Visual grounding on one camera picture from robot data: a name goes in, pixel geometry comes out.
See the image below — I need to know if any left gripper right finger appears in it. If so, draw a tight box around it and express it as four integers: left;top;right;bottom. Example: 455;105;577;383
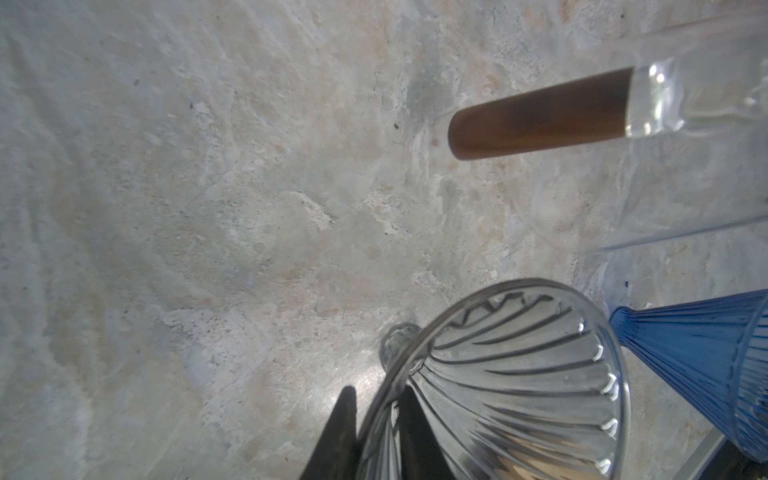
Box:
398;386;454;480

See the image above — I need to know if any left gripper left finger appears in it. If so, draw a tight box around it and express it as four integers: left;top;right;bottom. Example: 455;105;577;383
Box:
300;386;358;480

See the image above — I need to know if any grey glass dripper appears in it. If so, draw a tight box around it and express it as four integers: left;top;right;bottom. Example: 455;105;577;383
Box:
354;279;630;479

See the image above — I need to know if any blue glass dripper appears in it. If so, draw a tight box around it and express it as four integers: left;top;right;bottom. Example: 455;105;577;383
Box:
610;290;767;463

